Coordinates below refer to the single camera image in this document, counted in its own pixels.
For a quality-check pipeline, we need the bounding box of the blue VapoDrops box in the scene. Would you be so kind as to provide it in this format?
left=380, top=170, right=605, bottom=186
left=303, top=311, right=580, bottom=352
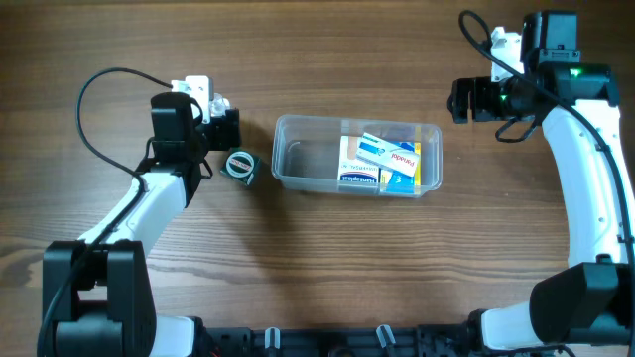
left=379, top=165, right=421, bottom=194

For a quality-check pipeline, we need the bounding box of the white Panadol box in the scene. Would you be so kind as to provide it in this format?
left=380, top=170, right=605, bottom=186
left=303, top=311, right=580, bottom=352
left=356, top=133, right=420, bottom=177

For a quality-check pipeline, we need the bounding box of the white Hansaplast plaster box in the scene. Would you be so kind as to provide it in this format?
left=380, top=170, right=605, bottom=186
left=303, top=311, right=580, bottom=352
left=336, top=136, right=380, bottom=184

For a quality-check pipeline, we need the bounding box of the white dropper bottle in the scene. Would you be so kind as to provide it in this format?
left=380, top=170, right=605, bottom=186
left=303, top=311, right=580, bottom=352
left=209, top=93, right=231, bottom=117

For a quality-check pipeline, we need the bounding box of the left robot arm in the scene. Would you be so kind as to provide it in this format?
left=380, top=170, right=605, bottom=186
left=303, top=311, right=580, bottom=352
left=37, top=92, right=240, bottom=356

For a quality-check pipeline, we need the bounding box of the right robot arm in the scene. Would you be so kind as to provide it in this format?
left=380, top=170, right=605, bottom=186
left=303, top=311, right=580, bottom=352
left=447, top=10, right=634, bottom=355

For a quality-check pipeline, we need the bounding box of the clear plastic container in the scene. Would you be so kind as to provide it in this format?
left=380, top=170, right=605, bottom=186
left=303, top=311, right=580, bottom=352
left=272, top=115, right=443, bottom=198

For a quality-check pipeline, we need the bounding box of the green Zam-Buk box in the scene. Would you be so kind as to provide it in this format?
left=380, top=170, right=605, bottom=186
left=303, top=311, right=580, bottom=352
left=220, top=148, right=262, bottom=186

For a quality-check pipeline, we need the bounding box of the right black cable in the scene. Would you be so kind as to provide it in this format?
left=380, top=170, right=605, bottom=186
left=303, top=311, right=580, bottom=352
left=457, top=9, right=635, bottom=348

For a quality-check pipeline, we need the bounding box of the black cable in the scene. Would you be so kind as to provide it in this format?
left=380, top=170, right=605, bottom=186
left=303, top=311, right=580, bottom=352
left=457, top=9, right=635, bottom=348
left=37, top=66, right=174, bottom=357

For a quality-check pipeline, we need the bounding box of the left black cable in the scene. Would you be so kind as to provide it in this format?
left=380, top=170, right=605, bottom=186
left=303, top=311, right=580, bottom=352
left=37, top=66, right=174, bottom=357

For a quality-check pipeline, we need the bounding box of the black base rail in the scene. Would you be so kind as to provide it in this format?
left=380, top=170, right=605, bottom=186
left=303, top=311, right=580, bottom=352
left=193, top=324, right=490, bottom=357

